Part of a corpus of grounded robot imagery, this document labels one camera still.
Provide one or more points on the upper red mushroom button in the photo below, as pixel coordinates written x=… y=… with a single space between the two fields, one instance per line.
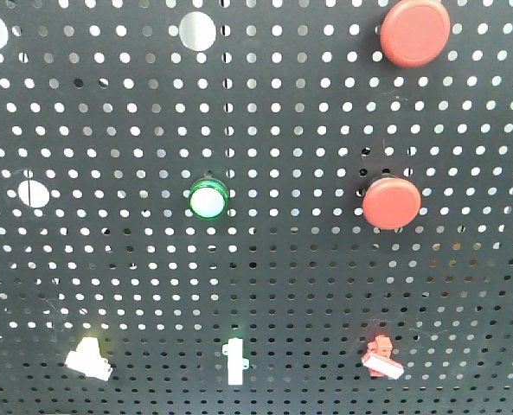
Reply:
x=414 y=32

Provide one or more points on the red mushroom button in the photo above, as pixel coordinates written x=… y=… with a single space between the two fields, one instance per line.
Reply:
x=414 y=32
x=391 y=203

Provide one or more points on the black perforated pegboard panel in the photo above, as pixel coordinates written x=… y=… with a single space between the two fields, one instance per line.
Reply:
x=111 y=110

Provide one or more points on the lower red mushroom button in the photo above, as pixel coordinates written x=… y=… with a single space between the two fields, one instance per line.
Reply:
x=391 y=203

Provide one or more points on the green rotary selector switch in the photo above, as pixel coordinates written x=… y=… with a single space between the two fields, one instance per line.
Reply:
x=236 y=362

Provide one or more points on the green illuminated push button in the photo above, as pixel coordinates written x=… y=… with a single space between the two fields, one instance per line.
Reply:
x=208 y=198

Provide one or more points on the yellow rotary selector switch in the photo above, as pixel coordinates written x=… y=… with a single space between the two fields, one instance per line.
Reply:
x=87 y=359

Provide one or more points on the red rotary selector switch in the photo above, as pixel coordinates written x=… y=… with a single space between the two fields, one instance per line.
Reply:
x=378 y=361

